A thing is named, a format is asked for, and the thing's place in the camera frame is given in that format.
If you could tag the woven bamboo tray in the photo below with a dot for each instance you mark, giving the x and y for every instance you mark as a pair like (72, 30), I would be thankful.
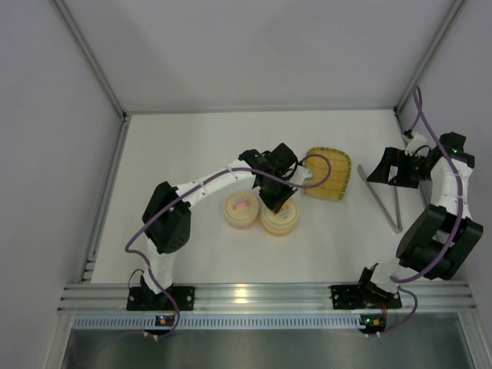
(336, 185)

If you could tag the aluminium front rail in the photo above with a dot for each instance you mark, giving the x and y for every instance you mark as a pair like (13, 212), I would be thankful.
(303, 298)

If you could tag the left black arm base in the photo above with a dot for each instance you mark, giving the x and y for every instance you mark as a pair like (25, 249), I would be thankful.
(141, 300)

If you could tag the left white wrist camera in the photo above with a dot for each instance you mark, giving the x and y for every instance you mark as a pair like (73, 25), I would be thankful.
(302, 178)

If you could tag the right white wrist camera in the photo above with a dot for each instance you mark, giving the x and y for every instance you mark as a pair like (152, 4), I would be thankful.
(415, 140)

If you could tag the orange bottom bowl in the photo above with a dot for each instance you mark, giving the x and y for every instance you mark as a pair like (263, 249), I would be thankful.
(279, 230)

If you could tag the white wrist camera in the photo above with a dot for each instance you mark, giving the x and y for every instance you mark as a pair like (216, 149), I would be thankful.
(302, 178)
(415, 140)

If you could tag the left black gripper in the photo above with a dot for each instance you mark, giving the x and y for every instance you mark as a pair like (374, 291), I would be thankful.
(274, 191)

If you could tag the cream lid pink label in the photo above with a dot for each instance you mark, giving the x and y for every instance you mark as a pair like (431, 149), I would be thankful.
(241, 205)

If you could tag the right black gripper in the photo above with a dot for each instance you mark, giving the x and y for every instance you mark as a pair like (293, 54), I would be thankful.
(394, 166)

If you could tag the pink bottom bowl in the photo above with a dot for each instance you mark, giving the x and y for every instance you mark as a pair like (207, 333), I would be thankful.
(241, 224)

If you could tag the cream lid orange label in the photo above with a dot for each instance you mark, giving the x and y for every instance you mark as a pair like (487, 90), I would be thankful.
(286, 217)

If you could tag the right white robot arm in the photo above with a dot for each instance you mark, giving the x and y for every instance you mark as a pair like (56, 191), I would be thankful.
(439, 241)

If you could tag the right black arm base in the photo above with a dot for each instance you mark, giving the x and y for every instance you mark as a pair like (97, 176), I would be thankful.
(354, 296)

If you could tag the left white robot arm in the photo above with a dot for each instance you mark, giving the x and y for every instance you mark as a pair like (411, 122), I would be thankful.
(272, 172)

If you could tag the slotted cable duct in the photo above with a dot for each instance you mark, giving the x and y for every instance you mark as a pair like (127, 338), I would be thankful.
(151, 322)

